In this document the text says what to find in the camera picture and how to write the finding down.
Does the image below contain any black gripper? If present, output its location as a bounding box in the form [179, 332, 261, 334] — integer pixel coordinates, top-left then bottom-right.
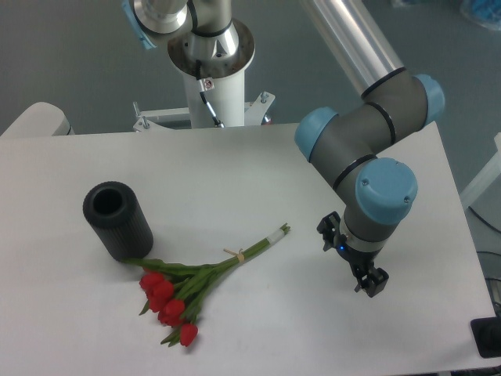
[316, 211, 389, 298]

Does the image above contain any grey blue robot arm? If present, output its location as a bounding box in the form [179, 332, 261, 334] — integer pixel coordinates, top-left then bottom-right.
[122, 1, 445, 297]

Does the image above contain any black device at table edge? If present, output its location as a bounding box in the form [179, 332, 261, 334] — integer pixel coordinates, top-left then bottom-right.
[470, 316, 500, 359]

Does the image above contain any red tulip bouquet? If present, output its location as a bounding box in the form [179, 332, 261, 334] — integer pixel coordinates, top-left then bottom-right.
[124, 223, 290, 347]

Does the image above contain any black ribbed vase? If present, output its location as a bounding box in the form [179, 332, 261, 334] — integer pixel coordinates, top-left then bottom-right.
[82, 181, 153, 262]

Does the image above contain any blue plastic bag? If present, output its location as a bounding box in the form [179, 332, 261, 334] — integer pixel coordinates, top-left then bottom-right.
[460, 0, 500, 31]

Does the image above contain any white rounded chair edge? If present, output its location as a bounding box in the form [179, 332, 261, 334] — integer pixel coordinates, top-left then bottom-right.
[1, 102, 75, 139]

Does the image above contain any white frame at right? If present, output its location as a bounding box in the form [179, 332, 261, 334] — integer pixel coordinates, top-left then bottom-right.
[460, 133, 500, 211]

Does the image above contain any white metal base frame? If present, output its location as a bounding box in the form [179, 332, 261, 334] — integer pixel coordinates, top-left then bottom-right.
[132, 91, 276, 132]

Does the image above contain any black cable on pedestal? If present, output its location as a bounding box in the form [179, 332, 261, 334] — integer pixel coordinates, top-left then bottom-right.
[194, 58, 225, 128]

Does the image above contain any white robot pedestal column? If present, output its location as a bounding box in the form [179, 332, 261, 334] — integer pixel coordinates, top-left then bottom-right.
[182, 70, 245, 125]

